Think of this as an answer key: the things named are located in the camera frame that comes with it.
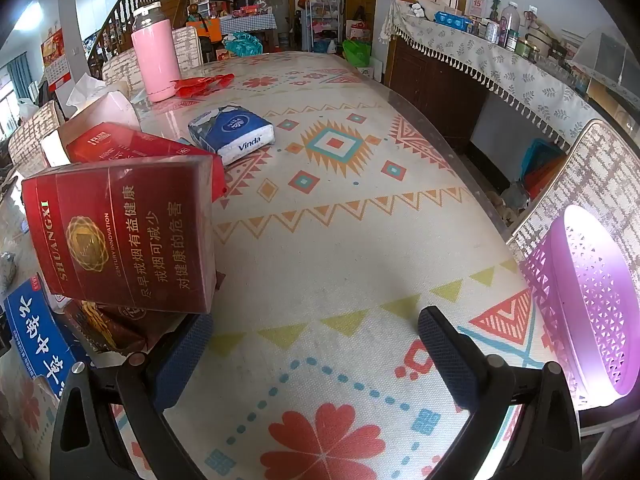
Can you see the blue cardboard box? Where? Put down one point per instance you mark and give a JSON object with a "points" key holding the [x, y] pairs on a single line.
{"points": [[35, 330]]}

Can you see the leaf print fringed cloth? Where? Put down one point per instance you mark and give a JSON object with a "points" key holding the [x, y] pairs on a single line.
{"points": [[500, 75]]}

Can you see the pink tissue box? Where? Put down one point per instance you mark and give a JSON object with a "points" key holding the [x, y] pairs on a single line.
{"points": [[107, 110]]}

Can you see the blue wet wipes pack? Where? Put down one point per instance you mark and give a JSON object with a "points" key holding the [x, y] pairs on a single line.
{"points": [[452, 20]]}

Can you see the pink thermos bottle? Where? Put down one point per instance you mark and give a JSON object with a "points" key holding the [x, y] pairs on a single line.
{"points": [[152, 55]]}

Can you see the red plastic wrapper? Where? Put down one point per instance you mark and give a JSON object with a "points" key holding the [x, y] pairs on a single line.
{"points": [[200, 85]]}

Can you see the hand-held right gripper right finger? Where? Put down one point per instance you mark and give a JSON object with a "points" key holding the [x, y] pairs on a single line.
{"points": [[447, 360]]}

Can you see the mesh food cover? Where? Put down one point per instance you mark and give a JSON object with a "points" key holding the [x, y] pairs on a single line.
{"points": [[610, 55]]}

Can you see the flat red box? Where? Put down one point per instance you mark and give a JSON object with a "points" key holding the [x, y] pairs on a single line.
{"points": [[130, 142]]}

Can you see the patterned tablecloth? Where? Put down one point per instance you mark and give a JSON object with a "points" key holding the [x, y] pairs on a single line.
{"points": [[320, 220]]}

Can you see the dark wooden sideboard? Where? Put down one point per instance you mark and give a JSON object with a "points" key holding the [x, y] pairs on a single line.
{"points": [[430, 90]]}

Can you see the small wall calendar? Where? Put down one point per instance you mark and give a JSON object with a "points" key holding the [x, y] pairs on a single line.
{"points": [[478, 7]]}

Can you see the patterned woven chair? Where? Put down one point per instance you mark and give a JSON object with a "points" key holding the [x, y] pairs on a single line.
{"points": [[120, 70], [187, 47], [35, 132], [585, 175]]}

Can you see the large red cigarette carton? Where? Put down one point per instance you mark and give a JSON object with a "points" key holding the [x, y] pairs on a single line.
{"points": [[115, 230]]}

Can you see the wooden staircase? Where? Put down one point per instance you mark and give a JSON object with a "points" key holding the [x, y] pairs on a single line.
{"points": [[125, 5]]}

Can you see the checkered cloth table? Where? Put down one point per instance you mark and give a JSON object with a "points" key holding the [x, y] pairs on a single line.
{"points": [[247, 22]]}

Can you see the red wall calendar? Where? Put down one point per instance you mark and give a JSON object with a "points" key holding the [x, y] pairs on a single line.
{"points": [[55, 57]]}

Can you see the blue white tissue pack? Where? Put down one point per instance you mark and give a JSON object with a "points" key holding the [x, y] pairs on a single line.
{"points": [[235, 130]]}

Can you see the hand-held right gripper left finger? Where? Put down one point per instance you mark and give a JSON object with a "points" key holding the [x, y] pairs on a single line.
{"points": [[182, 360]]}

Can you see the purple plastic basket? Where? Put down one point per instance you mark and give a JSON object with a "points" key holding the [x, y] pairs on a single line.
{"points": [[590, 300]]}

